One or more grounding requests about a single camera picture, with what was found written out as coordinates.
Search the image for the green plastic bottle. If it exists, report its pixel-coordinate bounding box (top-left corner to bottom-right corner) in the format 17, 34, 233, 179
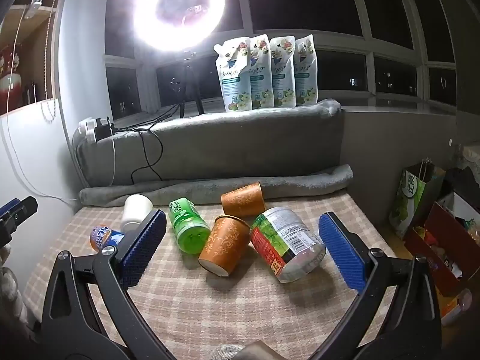
167, 197, 211, 253

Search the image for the black tripod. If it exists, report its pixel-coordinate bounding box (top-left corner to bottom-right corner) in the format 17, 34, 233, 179
170, 49, 205, 119

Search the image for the orange patterned paper cup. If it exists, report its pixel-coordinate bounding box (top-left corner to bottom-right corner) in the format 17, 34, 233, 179
198, 215, 251, 275
220, 181, 266, 217

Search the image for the white plastic cup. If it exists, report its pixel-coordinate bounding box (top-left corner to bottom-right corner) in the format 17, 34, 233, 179
121, 194, 154, 233

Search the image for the white cable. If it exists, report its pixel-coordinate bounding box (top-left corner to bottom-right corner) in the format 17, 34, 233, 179
0, 0, 76, 200

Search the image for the grey fuzzy cloth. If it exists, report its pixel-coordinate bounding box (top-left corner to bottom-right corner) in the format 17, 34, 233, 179
0, 266, 31, 325

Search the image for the white window frame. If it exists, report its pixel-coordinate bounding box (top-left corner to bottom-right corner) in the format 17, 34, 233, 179
103, 0, 458, 117

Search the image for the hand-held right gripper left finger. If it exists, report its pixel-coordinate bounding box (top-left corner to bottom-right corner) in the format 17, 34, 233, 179
41, 210, 167, 360

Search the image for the rolled grey blanket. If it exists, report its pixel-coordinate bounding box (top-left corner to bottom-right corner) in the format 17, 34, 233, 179
79, 164, 354, 208

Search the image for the blue orange drink can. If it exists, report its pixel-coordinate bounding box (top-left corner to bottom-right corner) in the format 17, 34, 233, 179
89, 224, 125, 253

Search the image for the black cable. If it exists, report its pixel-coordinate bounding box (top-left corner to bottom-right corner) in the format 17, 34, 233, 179
112, 105, 184, 182

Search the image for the clear jar red green label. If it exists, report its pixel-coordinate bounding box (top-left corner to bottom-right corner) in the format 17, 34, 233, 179
250, 207, 327, 284

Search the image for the beige checked tablecloth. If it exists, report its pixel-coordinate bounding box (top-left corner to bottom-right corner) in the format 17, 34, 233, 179
22, 191, 398, 360

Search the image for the white beaded cord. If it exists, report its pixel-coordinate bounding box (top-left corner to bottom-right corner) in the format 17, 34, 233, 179
39, 7, 58, 122

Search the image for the white power strip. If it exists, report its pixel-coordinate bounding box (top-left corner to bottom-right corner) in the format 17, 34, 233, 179
78, 117, 115, 144

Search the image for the green paper shopping bag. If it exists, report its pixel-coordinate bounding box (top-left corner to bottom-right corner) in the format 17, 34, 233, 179
389, 159, 446, 239

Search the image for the red figurine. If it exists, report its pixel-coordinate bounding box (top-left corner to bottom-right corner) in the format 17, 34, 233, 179
0, 43, 23, 111

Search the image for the ring light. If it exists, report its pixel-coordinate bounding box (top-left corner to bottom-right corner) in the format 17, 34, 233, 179
133, 0, 227, 51

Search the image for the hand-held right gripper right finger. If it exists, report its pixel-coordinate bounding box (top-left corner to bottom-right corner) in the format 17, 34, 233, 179
311, 212, 443, 360

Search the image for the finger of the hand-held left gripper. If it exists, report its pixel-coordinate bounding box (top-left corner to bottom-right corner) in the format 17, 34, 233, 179
0, 196, 38, 248

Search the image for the white floral refill pouch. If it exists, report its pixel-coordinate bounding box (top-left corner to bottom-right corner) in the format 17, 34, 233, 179
293, 34, 319, 106
245, 34, 274, 110
214, 37, 252, 112
269, 37, 299, 108

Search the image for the wooden shelf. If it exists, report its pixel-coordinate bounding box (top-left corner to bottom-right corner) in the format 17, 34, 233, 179
0, 0, 64, 115

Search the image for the red cardboard box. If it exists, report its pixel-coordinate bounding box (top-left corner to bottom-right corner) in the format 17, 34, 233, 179
403, 202, 480, 297

